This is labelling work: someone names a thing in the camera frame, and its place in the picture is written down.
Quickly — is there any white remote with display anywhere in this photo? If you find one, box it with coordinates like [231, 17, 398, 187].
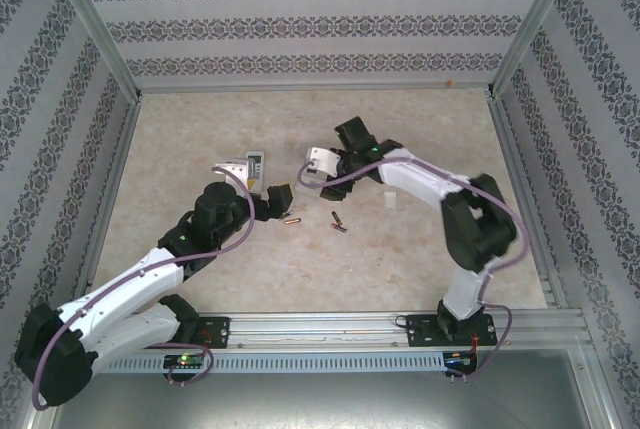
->
[246, 149, 267, 195]

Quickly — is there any circuit board with green light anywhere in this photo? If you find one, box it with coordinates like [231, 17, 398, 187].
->
[163, 354, 205, 369]

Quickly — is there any grey metal sheet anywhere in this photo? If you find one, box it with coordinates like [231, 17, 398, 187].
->
[27, 348, 619, 429]

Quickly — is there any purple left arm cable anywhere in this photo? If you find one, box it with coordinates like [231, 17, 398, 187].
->
[30, 166, 259, 410]

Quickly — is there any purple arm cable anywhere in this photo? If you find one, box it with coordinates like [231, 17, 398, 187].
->
[297, 156, 530, 383]
[30, 166, 259, 410]

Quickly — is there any aluminium side rail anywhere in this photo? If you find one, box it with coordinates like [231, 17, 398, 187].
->
[79, 93, 144, 300]
[485, 88, 571, 310]

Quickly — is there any black left mount plate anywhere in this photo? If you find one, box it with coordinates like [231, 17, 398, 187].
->
[197, 316, 232, 350]

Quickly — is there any black mount plate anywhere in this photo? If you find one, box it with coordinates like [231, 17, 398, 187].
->
[197, 316, 232, 350]
[405, 313, 497, 349]

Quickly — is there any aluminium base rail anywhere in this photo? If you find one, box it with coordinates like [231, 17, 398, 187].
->
[199, 312, 586, 350]

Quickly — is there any slotted grey cable duct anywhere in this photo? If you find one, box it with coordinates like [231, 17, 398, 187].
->
[107, 350, 446, 374]

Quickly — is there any short purple cable loop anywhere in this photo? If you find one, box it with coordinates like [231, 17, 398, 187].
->
[168, 345, 215, 386]

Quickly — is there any black right mount plate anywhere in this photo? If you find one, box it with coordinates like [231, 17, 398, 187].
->
[405, 313, 497, 349]

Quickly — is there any aluminium frame post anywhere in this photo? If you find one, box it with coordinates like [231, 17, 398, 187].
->
[42, 0, 144, 100]
[491, 0, 585, 98]

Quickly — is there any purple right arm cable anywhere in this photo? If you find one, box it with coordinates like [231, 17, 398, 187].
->
[297, 156, 530, 383]

